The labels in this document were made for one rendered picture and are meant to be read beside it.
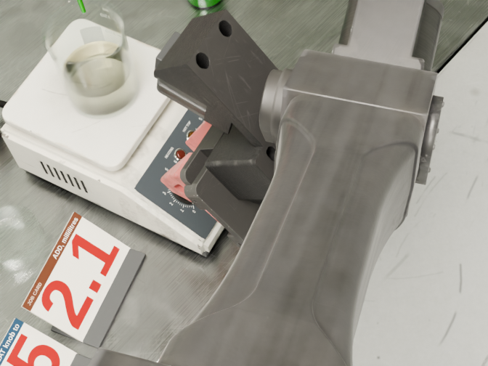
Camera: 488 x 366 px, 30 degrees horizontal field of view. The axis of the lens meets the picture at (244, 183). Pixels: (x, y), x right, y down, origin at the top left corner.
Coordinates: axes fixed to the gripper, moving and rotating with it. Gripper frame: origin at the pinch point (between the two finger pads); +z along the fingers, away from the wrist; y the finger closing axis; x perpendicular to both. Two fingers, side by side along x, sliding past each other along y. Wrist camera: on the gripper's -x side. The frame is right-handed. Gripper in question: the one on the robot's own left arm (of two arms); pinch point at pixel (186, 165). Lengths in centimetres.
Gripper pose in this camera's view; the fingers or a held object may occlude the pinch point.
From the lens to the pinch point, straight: 66.4
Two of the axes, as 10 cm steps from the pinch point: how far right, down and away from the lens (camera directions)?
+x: 6.2, 6.3, 4.7
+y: -4.9, 7.8, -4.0
